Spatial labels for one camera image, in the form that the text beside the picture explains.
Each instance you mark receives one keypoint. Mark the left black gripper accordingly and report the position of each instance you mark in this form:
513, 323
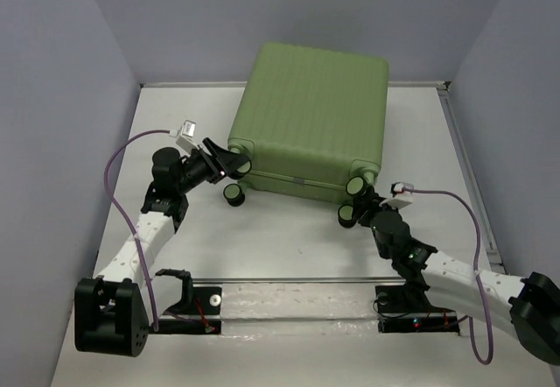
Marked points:
227, 161

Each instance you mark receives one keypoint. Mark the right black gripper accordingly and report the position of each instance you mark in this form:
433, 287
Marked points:
371, 202

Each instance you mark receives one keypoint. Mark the green hard-shell suitcase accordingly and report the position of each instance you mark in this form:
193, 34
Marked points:
312, 123

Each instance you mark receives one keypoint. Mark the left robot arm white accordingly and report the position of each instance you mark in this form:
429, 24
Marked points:
115, 310

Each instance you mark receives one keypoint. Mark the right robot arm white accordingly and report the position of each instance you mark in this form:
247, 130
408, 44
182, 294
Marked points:
527, 308

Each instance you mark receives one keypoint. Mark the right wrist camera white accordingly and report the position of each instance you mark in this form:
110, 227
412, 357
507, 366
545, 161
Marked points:
401, 196

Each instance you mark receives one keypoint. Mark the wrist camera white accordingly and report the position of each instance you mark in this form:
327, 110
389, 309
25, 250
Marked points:
184, 136
401, 196

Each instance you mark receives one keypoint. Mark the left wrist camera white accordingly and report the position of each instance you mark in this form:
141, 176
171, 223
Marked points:
184, 136

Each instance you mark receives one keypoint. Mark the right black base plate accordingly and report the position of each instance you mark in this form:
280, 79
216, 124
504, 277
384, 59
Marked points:
404, 310

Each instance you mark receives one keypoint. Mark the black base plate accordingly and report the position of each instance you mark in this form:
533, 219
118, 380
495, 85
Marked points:
404, 310
201, 317

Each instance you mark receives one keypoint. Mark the aluminium rail front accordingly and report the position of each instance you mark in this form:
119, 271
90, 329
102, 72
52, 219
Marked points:
325, 280

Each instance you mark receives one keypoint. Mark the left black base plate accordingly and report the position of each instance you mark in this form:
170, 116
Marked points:
201, 317

